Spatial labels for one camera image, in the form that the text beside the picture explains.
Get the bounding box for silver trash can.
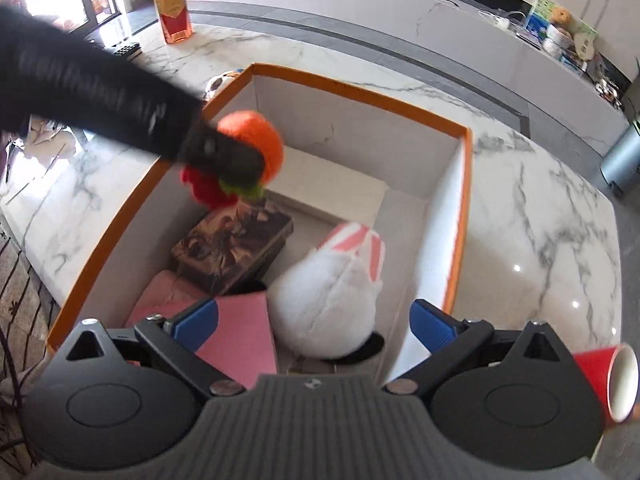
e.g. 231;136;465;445
600;122;640;198

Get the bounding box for orange plush toy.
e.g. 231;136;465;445
216;111;285;198

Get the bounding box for plush dog toy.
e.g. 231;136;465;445
204;70;246;101

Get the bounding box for white plush rabbit toy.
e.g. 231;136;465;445
267;222;387;361

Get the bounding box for metal trinkets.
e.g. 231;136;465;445
595;75;626;106

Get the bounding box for orange-rimmed white cardboard box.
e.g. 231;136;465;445
46;62;473;386

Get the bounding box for red cup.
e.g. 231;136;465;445
572;342;640;423

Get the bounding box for colourful painting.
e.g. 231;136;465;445
525;0;598;48

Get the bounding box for juice bottle with red label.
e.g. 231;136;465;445
151;0;194;45

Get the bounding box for red plush toy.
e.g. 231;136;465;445
180;162;241;211

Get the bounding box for brown illustrated box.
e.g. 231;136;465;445
170;205;295;296

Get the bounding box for pink box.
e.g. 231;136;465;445
125;270;278;376

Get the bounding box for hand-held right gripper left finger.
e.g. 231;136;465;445
50;297;246;398

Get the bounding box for black flat box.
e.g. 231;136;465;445
227;280;268;297

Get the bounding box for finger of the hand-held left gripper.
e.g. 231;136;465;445
210;135;267;187

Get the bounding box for white marble TV cabinet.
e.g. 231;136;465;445
165;0;631;156

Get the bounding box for patterned rug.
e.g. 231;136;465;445
0;220;66;461

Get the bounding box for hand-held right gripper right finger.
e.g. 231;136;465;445
382;299;581;397

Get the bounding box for black remote control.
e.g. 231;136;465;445
102;42;142;58

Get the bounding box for round paper fan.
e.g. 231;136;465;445
574;32;597;61

